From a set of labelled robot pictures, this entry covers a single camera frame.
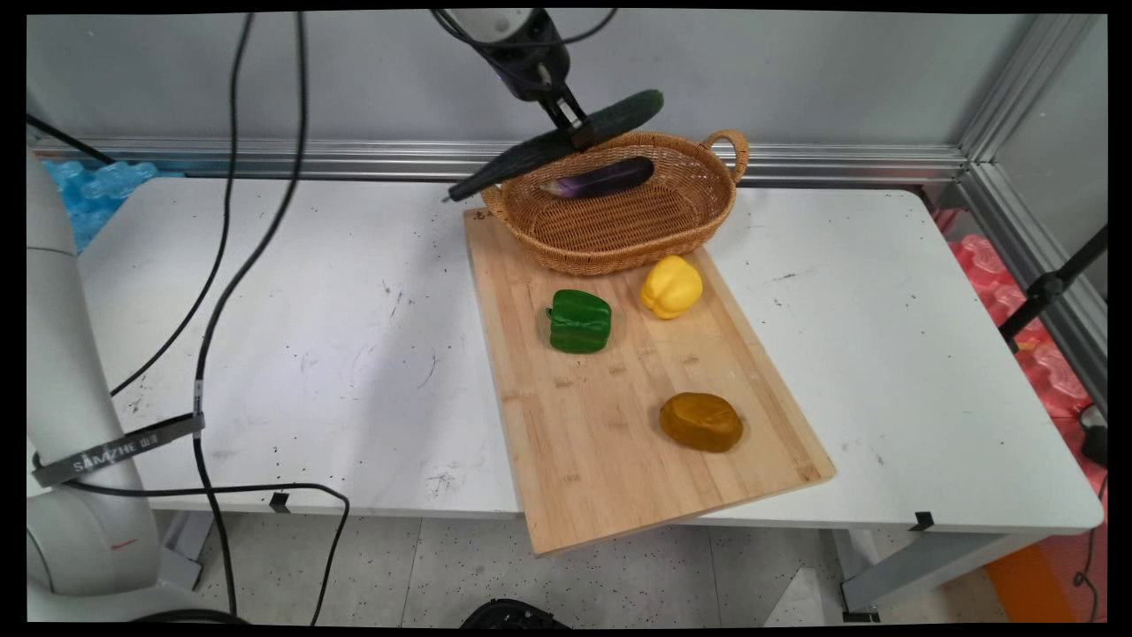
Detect horizontal aluminium frame rail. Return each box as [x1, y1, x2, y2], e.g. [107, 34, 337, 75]
[27, 133, 974, 188]

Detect black cable along table edge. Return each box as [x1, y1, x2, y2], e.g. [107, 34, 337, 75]
[34, 453, 352, 627]

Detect bamboo cutting board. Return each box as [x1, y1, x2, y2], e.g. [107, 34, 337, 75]
[463, 207, 838, 557]

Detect thick black hanging cable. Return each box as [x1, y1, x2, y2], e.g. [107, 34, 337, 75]
[192, 12, 309, 618]

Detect green bell pepper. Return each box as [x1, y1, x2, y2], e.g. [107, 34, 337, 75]
[546, 289, 613, 355]

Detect black tripod stand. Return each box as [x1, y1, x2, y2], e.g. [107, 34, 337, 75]
[998, 226, 1108, 348]

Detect purple eggplant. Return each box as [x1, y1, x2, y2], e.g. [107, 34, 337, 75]
[539, 157, 656, 200]

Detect black round floor object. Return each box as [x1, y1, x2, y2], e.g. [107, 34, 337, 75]
[460, 598, 569, 630]

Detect pink foam mat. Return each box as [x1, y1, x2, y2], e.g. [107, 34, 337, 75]
[936, 208, 1108, 532]

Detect yellow bell pepper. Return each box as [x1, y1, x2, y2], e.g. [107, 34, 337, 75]
[640, 256, 705, 320]

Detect long dark green cucumber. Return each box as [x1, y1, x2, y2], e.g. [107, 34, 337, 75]
[447, 88, 665, 203]

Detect black velcro cable strap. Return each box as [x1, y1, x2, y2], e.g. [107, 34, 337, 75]
[32, 412, 207, 488]

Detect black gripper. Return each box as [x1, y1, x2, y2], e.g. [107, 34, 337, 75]
[482, 31, 597, 151]

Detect orange floor object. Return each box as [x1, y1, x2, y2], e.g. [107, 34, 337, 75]
[984, 540, 1108, 624]

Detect black cable by frame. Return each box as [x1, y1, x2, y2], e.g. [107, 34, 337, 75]
[27, 113, 118, 166]

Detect woven wicker basket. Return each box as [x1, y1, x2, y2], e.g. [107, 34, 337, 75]
[481, 130, 751, 276]

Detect white table leg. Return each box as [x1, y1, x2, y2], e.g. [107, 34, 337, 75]
[831, 529, 1055, 618]
[157, 510, 215, 592]

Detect sloping aluminium frame rail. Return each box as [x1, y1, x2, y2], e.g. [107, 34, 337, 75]
[958, 162, 1108, 415]

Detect upright aluminium frame post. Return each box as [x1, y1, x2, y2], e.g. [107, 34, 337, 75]
[958, 13, 1096, 167]

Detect brown potato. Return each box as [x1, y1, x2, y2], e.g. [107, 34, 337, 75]
[659, 392, 745, 454]

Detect thin black hanging cable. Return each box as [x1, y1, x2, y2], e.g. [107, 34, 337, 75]
[110, 12, 257, 397]

